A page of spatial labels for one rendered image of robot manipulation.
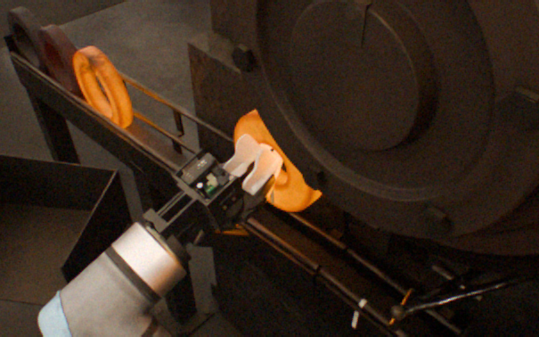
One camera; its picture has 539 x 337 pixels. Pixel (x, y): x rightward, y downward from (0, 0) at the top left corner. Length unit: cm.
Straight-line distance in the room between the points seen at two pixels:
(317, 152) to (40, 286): 60
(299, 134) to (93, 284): 30
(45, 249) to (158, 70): 159
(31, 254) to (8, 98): 158
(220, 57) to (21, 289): 50
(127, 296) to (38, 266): 37
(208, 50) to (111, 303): 45
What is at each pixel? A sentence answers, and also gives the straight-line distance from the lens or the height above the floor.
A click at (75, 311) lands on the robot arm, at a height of 81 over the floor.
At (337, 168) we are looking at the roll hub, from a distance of 46.
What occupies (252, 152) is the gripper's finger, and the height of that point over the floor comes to 85.
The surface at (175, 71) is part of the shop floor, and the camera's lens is 245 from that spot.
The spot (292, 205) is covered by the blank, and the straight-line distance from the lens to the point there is 74.
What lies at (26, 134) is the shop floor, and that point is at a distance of 228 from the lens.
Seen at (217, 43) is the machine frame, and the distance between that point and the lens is 90.
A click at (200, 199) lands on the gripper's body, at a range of 62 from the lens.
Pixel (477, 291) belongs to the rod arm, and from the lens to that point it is 56.
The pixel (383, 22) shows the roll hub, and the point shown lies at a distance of 34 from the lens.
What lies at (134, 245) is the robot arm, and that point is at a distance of 63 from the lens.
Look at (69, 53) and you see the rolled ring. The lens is 125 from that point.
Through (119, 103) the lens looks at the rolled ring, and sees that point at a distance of 110.
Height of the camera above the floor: 133
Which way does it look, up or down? 44 degrees down
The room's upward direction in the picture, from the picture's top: straight up
